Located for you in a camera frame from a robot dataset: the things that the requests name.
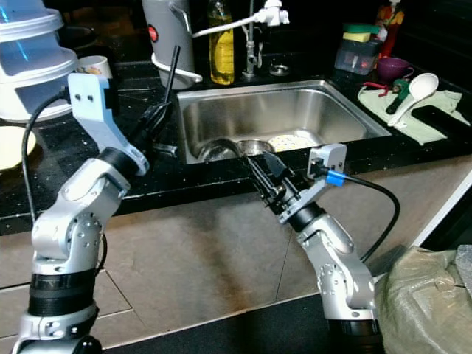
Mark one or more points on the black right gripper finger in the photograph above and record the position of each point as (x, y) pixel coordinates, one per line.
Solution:
(276, 171)
(261, 183)

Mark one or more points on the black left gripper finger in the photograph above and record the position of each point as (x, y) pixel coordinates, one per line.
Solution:
(168, 80)

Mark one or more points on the green black kitchen tool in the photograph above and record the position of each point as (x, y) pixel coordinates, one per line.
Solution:
(400, 90)

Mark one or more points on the yellow patterned plate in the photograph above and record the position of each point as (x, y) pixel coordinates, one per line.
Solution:
(289, 142)

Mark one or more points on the small steel bowl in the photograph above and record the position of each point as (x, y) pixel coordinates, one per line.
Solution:
(252, 147)

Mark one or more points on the grey electric kettle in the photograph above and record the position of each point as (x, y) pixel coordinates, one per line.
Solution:
(166, 40)

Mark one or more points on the large steel bowl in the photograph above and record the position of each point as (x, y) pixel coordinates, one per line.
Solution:
(215, 150)

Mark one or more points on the yellow oil bottle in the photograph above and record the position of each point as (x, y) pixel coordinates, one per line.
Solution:
(221, 51)

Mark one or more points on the stainless steel sink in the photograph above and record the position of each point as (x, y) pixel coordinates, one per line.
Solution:
(280, 110)

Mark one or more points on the white printed mug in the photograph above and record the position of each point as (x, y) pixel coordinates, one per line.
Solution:
(96, 66)

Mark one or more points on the round metal counter cap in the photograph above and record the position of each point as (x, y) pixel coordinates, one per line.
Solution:
(279, 70)

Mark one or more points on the white tiered storage rack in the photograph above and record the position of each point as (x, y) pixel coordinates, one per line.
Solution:
(33, 70)

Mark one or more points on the clear plastic sponge container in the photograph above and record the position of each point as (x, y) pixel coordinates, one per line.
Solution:
(358, 57)

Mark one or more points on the cream round plate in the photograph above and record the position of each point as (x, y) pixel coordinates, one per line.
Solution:
(11, 146)

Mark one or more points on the black floor mat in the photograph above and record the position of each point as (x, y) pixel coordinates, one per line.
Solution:
(228, 328)

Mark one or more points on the purple cup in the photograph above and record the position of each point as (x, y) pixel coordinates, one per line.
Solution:
(392, 68)

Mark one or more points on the light green cloth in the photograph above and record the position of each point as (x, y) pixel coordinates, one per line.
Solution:
(424, 122)

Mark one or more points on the green yellow sponge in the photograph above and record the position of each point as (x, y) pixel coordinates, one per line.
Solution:
(361, 33)

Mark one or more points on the white plastic ladle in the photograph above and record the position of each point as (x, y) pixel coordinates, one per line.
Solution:
(422, 87)

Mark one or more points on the red orange figurine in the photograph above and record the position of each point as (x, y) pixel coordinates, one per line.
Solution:
(389, 26)

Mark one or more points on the green woven sack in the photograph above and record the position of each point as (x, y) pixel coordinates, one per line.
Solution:
(428, 310)

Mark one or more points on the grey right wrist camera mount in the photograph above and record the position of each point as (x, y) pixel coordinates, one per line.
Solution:
(328, 156)

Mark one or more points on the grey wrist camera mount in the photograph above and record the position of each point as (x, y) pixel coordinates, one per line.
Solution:
(328, 156)
(92, 99)

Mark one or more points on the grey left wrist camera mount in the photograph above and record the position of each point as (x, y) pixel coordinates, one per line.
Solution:
(92, 99)

